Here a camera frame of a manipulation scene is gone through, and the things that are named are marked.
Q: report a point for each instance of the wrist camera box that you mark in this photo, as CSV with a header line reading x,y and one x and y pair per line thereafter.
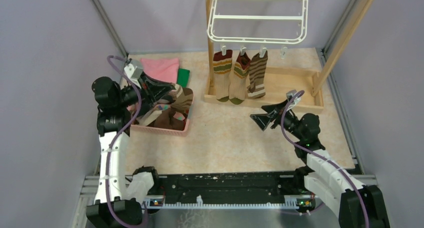
x,y
294,97
133,69

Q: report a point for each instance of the brown beige striped sock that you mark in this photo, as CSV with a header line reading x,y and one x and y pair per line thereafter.
x,y
257,70

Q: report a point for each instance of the pink perforated basket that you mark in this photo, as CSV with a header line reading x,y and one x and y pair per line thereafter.
x,y
163,119

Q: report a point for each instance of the white clip drying hanger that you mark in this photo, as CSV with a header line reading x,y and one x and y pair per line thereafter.
x,y
301,19

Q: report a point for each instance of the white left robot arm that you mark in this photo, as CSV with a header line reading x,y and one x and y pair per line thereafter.
x,y
117,110

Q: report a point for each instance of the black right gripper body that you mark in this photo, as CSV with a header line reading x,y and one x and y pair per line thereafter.
x,y
290,123

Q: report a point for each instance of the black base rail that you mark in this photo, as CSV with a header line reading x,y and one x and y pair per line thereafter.
x,y
283,182

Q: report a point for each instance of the white cable duct strip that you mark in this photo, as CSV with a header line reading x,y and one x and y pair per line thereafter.
x,y
291,202

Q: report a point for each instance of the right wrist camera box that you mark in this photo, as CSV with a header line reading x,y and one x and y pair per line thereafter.
x,y
294,97

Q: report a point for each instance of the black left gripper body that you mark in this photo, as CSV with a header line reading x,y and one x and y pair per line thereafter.
x,y
145,92

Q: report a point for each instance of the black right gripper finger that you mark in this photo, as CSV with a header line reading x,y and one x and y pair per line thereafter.
x,y
275,109
264,120

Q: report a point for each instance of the right wooden rack post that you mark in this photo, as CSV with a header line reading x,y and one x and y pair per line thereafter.
x,y
360,8

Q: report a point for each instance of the pink towel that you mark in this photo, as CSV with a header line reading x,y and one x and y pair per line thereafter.
x,y
165,70

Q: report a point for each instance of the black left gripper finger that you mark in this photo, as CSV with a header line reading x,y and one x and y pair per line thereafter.
x,y
152,97
152,83

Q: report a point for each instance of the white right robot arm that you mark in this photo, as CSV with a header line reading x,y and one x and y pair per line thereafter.
x,y
354,203

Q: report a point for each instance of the green cloth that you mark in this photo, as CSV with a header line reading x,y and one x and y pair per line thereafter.
x,y
183,77

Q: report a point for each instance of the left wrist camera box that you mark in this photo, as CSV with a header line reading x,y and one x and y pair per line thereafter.
x,y
133,69

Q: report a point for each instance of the wooden rack base tray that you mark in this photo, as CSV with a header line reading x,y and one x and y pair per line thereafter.
x,y
280,80

